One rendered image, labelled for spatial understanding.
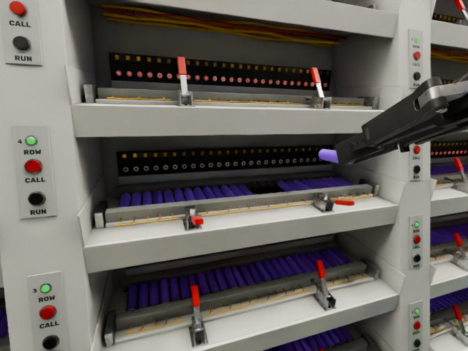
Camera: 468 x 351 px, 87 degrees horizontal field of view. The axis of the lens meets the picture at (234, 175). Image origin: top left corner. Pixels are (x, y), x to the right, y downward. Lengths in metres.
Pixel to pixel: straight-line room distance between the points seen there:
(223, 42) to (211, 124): 0.31
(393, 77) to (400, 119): 0.39
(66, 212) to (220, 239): 0.23
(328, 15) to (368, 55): 0.19
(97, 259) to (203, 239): 0.16
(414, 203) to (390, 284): 0.19
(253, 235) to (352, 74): 0.50
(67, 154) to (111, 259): 0.16
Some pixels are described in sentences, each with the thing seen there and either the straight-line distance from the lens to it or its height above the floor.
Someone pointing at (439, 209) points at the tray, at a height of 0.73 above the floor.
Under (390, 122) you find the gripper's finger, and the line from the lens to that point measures 0.29.
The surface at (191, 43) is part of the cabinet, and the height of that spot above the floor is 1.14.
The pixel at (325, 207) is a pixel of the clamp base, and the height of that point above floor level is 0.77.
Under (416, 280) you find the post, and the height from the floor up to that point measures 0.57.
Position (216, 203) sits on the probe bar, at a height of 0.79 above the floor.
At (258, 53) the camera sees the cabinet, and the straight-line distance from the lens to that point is 0.71.
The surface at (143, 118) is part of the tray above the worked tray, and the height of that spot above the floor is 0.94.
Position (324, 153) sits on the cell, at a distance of 0.43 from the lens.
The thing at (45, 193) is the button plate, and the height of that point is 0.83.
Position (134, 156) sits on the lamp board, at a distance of 0.56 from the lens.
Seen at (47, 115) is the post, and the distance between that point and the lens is 0.42.
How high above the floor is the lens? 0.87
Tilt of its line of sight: 4 degrees down
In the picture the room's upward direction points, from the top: 3 degrees counter-clockwise
